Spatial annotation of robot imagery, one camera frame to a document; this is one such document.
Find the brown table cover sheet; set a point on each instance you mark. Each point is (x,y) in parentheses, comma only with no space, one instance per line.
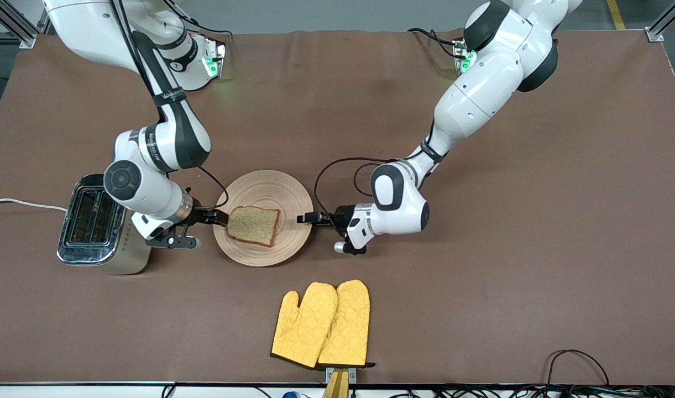
(481,249)

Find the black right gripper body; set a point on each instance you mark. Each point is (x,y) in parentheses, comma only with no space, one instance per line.
(200,215)

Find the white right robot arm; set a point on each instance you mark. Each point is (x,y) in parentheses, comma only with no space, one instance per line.
(166,143)

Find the chrome two-slot toaster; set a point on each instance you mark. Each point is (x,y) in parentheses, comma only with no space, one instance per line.
(88,254)

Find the grey metal bracket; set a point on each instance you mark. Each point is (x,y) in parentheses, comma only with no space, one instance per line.
(352,374)

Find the yellow quilted oven mitt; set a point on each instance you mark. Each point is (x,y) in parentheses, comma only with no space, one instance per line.
(301,326)
(351,320)

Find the blue round object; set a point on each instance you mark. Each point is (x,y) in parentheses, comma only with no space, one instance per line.
(291,395)

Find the round wooden plate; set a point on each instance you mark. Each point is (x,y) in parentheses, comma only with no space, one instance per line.
(271,188)

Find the aluminium frame profile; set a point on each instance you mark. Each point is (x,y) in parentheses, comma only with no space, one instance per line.
(25,38)
(655,34)

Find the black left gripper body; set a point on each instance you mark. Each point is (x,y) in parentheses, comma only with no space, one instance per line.
(341,214)

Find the brown bread slice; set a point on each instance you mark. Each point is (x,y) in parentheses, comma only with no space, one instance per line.
(254,224)

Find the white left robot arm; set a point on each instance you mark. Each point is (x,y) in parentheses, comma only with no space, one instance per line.
(481,94)

